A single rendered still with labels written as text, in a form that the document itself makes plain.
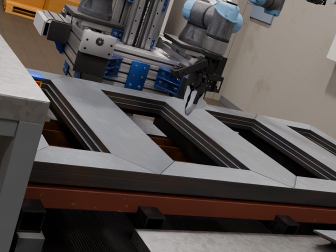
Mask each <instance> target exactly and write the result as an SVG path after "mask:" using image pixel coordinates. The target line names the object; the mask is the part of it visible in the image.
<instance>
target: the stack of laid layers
mask: <svg viewBox="0 0 336 252"><path fill-rule="evenodd" d="M41 81H42V84H41V87H40V88H41V90H42V91H43V92H44V94H45V95H46V96H47V98H48V99H49V100H50V103H51V105H52V106H53V107H54V109H55V110H56V111H57V113H58V114H59V115H60V117H61V118H62V119H63V121H64V122H65V123H66V125H67V126H68V128H69V129H70V130H71V132H72V133H73V134H74V136H75V137H76V138H77V140H78V141H79V142H80V144H81V145H82V146H83V148H84V149H85V150H86V151H94V152H102V153H110V152H109V150H108V149H107V148H106V147H105V146H104V144H103V143H102V142H101V141H100V140H99V138H98V137H97V136H96V135H95V133H94V132H93V131H92V130H91V129H90V127H89V126H88V125H87V124H86V123H85V121H84V120H83V119H82V118H81V116H80V115H79V114H78V113H77V112H76V110H75V109H74V108H73V107H72V106H71V104H70V103H69V102H68V101H67V100H66V98H65V97H64V96H63V95H62V93H61V92H60V91H59V90H58V89H57V87H56V86H55V85H54V84H53V83H52V81H51V80H49V79H45V80H41ZM101 91H103V92H104V93H105V94H106V95H107V96H108V97H109V98H110V99H111V100H112V101H113V102H114V103H115V104H116V105H117V106H118V107H119V108H125V109H131V110H136V111H142V112H148V113H153V114H159V115H161V116H162V117H163V118H164V119H165V120H167V121H168V122H169V123H170V124H171V125H172V126H174V127H175V128H176V129H177V130H178V131H179V132H181V133H182V134H183V135H184V136H185V137H186V138H188V139H189V140H190V141H191V142H192V143H193V144H195V145H196V146H197V147H198V148H199V149H200V150H202V151H203V152H204V153H205V154H206V155H207V156H209V157H210V158H211V159H212V160H213V161H214V162H216V163H217V164H218V165H219V166H220V167H224V168H233V169H241V170H249V171H250V169H248V168H247V167H246V166H245V165H243V164H242V163H241V162H240V161H238V160H237V159H236V158H235V157H233V156H232V155H231V154H230V153H228V152H227V151H226V150H225V149H223V148H222V147H221V146H220V145H218V144H217V143H216V142H215V141H213V140H212V139H211V138H209V137H208V136H207V135H206V134H204V133H203V132H202V131H201V130H199V129H198V128H197V127H196V126H194V125H193V124H192V123H191V122H189V121H188V120H187V119H186V118H184V117H183V116H182V115H181V114H179V113H178V112H177V111H176V110H174V109H173V108H172V107H171V106H169V105H168V104H167V103H166V102H163V101H158V100H153V99H147V98H142V97H137V96H132V95H127V94H121V93H116V92H111V91H106V90H101ZM206 111H207V112H208V113H210V114H211V115H212V116H214V117H215V118H216V119H218V120H219V121H220V122H222V123H223V124H225V125H226V126H227V127H233V128H238V129H244V130H249V131H252V132H253V133H254V134H256V135H257V136H259V137H260V138H262V139H263V140H265V141H266V142H267V143H269V144H270V145H272V146H273V147H275V148H276V149H278V150H279V151H281V152H282V153H283V154H285V155H286V156H288V157H289V158H291V159H292V160H294V161H295V162H297V163H298V164H299V165H301V166H302V167H304V168H305V169H307V170H308V171H310V172H311V173H313V174H314V175H315V176H317V177H318V178H320V179H322V180H331V181H336V172H335V171H333V170H332V169H330V168H329V167H327V166H326V165H324V164H323V163H321V162H320V161H318V160H316V159H315V158H313V157H312V156H310V155H309V154H307V153H306V152H304V151H303V150H301V149H300V148H298V147H297V146H295V145H293V144H292V143H290V142H289V141H287V140H286V139H284V138H283V137H281V136H280V135H278V134H277V133H275V132H273V131H272V130H270V129H269V128H267V127H266V126H264V125H263V124H261V123H260V122H258V121H257V120H255V119H251V118H246V117H241V116H236V115H230V114H225V113H220V112H215V111H210V110H206ZM287 126H288V125H287ZM288 127H289V128H291V129H293V130H294V131H296V132H297V133H299V134H301V135H302V136H304V137H306V138H307V139H309V140H310V141H312V142H314V143H315V144H317V145H319V146H320V147H322V148H324V149H325V150H327V151H328V152H330V153H332V154H333V155H335V156H336V145H335V144H333V143H331V142H330V141H328V140H326V139H325V138H323V137H321V136H320V135H318V134H316V133H315V132H313V131H311V129H310V130H308V129H303V128H298V127H293V126H288ZM110 154H111V153H110ZM296 179H297V177H296V176H295V182H294V188H287V187H277V186H267V185H258V184H248V183H239V182H229V181H219V180H210V179H200V178H191V177H181V176H172V175H162V174H152V173H143V172H133V171H124V170H114V169H104V168H95V167H85V166H76V165H66V164H56V163H47V162H37V161H34V163H33V166H32V170H31V173H30V177H29V182H36V183H49V184H61V185H73V186H85V187H97V188H109V189H121V190H133V191H145V192H157V193H170V194H182V195H194V196H206V197H218V198H230V199H242V200H254V201H266V202H278V203H290V204H303V205H315V206H327V207H336V193H335V192H325V191H315V190H306V189H296V188H295V185H296Z"/></svg>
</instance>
